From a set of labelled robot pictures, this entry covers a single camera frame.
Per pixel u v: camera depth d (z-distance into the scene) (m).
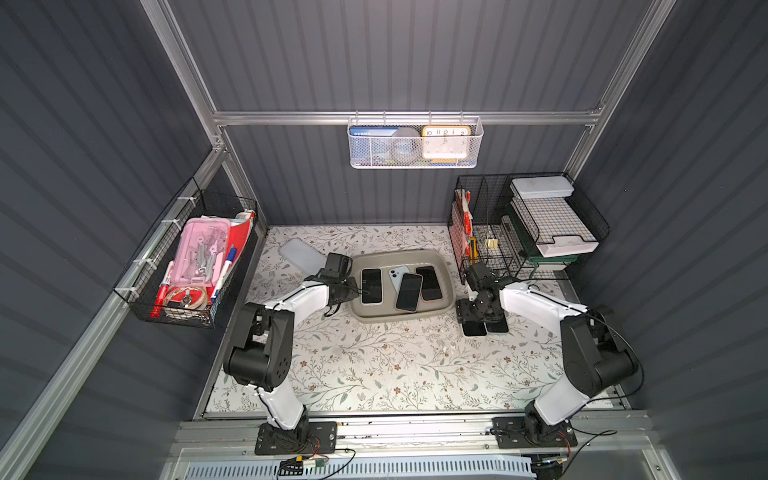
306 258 1.12
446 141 0.89
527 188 1.03
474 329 0.94
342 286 0.82
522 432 0.73
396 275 1.05
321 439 0.74
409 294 0.99
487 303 0.68
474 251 1.11
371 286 0.99
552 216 0.96
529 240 0.96
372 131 0.87
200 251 0.72
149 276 0.63
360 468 0.77
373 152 0.86
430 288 1.00
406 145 0.89
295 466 0.72
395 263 1.06
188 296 0.67
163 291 0.65
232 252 0.73
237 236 0.77
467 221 1.15
